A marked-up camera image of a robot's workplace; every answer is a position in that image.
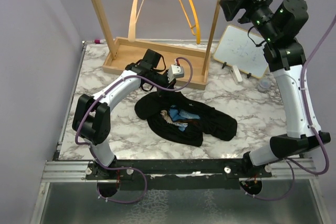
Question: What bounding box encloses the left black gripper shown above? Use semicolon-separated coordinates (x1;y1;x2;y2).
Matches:
149;69;176;97

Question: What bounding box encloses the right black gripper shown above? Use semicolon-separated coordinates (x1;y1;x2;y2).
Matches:
219;0;279;42

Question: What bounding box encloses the black printed t shirt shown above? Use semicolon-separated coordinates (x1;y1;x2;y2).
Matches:
134;91;237;147

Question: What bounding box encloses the yellow plastic hanger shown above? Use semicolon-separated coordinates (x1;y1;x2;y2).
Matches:
178;0;201;45

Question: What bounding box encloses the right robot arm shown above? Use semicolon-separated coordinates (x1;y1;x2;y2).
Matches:
219;0;331;177

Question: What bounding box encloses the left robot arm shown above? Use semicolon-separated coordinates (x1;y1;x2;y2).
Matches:
72;49;184;179

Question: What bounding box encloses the light wooden hanger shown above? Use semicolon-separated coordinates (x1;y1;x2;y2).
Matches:
128;0;144;42

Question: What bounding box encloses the small whiteboard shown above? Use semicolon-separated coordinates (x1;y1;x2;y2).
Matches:
213;25;268;79

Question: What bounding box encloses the wooden clothes rack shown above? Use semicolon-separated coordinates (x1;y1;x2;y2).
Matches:
91;0;219;90

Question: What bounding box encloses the white board eraser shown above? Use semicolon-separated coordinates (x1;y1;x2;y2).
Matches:
230;65;243;84

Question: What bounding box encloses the pink capped marker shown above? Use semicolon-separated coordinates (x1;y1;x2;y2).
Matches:
93;39;105;44

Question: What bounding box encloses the small clear cup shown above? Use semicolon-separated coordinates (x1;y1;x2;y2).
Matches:
257;79;272;92

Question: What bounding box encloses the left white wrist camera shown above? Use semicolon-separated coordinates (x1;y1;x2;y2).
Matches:
167;65;184;82

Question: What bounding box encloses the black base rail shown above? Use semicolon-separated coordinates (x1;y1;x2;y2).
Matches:
86;158;271;190

